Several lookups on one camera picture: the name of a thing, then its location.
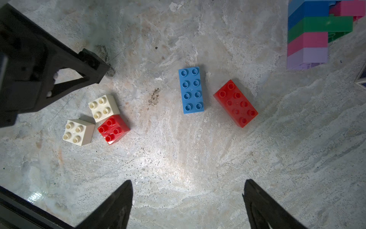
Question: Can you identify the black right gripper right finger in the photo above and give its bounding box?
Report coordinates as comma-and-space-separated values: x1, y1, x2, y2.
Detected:
243, 179, 306, 229

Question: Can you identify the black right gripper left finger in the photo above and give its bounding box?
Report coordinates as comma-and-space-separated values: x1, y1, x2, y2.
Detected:
76, 180, 133, 229

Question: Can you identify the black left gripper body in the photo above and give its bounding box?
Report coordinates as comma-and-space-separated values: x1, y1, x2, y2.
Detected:
1, 3, 57, 127

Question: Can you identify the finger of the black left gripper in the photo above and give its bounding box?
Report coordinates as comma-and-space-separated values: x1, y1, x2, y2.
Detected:
47, 49, 110, 99

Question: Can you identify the lilac square lego brick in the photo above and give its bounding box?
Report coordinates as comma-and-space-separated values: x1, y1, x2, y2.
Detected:
287, 48, 328, 71

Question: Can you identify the green long lego brick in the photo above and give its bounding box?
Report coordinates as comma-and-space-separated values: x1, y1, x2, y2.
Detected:
287, 16, 353, 44

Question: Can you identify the magenta square lego brick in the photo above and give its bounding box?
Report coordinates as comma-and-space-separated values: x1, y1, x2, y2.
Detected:
287, 32, 328, 56

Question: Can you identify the dark blue square lego brick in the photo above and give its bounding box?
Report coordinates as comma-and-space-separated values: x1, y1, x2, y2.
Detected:
287, 7, 329, 31

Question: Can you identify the pink square lego brick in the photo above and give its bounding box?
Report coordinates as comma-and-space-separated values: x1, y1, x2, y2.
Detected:
329, 0, 366, 22

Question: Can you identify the cream square lego brick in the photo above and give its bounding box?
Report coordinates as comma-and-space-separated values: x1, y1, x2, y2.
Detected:
63, 119, 95, 146
88, 94, 120, 123

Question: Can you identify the red square lego brick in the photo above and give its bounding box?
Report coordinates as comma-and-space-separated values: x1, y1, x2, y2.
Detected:
98, 114, 130, 145

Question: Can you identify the light blue long lego brick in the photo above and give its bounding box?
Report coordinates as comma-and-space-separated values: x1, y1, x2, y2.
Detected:
179, 67, 205, 114

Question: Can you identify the red long lego brick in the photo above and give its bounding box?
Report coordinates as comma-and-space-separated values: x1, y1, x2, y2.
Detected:
214, 80, 258, 128

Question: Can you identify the playing card box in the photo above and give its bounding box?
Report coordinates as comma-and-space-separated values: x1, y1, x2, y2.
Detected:
354, 63, 366, 89

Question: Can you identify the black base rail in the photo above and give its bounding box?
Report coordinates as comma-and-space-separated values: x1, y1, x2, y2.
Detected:
1, 187, 73, 229

